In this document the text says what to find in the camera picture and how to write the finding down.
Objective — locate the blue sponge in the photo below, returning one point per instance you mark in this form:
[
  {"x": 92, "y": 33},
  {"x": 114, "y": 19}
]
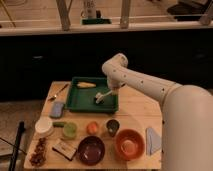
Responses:
[{"x": 57, "y": 109}]

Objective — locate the orange bowl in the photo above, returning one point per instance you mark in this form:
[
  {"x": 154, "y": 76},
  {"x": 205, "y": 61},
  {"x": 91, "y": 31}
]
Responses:
[{"x": 129, "y": 144}]

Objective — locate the yellow corn cob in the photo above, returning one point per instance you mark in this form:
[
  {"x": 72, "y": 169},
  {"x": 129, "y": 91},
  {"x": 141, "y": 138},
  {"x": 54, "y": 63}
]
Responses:
[{"x": 86, "y": 85}]

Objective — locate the blue folded cloth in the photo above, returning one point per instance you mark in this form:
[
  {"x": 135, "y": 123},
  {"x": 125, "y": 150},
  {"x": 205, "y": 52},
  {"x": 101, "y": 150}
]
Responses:
[{"x": 153, "y": 141}]

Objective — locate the metal spoon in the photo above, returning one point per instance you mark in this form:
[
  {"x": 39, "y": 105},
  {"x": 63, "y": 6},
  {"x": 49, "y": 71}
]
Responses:
[{"x": 57, "y": 93}]

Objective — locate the brown dried food cluster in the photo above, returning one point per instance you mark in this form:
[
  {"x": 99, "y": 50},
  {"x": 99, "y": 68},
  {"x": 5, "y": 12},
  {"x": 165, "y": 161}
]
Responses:
[{"x": 38, "y": 157}]

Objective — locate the green plastic tray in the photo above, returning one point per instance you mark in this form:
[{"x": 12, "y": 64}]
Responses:
[{"x": 83, "y": 99}]

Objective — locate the white bottle on green base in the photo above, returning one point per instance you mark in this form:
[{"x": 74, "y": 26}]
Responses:
[{"x": 90, "y": 15}]

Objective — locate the green cup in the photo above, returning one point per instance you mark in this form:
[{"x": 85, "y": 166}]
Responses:
[{"x": 69, "y": 130}]

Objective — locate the white bowl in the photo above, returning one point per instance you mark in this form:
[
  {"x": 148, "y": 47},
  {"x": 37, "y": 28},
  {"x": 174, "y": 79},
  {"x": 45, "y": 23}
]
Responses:
[{"x": 44, "y": 127}]

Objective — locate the orange fruit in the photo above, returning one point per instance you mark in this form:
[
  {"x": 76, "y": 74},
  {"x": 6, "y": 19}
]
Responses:
[{"x": 92, "y": 128}]

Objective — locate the small metal cup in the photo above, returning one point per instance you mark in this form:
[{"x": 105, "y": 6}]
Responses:
[{"x": 112, "y": 127}]

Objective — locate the black pole stand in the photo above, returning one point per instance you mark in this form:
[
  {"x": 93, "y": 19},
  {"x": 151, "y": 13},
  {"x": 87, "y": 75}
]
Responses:
[{"x": 16, "y": 147}]

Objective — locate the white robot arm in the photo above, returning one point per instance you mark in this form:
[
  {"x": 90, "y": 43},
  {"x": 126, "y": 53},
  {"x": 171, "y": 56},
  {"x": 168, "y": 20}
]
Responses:
[{"x": 187, "y": 115}]

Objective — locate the dark purple bowl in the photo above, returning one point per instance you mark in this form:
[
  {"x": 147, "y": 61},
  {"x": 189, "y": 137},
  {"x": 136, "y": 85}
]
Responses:
[{"x": 91, "y": 150}]

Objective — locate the green cucumber piece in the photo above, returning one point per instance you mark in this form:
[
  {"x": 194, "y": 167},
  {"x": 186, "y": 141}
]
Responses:
[{"x": 59, "y": 124}]

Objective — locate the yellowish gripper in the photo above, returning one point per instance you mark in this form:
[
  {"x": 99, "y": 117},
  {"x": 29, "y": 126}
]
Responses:
[{"x": 115, "y": 91}]

